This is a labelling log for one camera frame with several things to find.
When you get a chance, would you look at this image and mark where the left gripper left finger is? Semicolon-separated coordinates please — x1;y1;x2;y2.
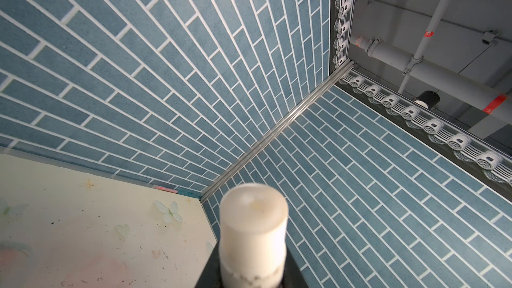
195;243;221;288

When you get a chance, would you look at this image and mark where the white lace trim strip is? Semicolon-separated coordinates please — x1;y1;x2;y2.
332;0;511;184

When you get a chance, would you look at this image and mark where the grey ceiling pipe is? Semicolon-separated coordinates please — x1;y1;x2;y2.
350;37;511;124

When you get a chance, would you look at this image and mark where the white glue stick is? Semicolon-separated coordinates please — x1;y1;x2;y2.
218;183;289;287

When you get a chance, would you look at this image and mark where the thin white ceiling pipe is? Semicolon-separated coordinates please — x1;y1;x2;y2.
398;0;451;94

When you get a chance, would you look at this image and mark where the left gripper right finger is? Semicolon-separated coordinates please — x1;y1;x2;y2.
283;248;309;288

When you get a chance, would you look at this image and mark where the black ceiling fixture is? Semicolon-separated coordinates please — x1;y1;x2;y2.
413;91;441;110

